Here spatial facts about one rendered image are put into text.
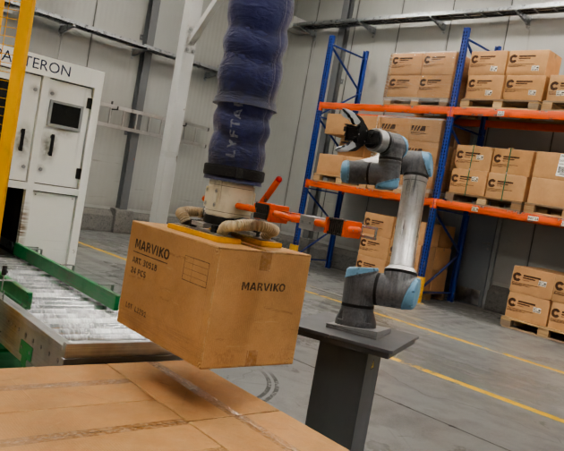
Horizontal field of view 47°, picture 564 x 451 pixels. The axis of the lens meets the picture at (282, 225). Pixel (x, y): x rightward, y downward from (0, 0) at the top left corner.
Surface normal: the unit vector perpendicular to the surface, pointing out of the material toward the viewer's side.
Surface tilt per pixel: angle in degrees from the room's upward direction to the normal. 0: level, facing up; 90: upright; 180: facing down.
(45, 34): 90
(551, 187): 86
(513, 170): 95
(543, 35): 90
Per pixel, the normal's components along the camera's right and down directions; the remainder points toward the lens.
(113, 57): 0.69, 0.16
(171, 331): -0.75, -0.09
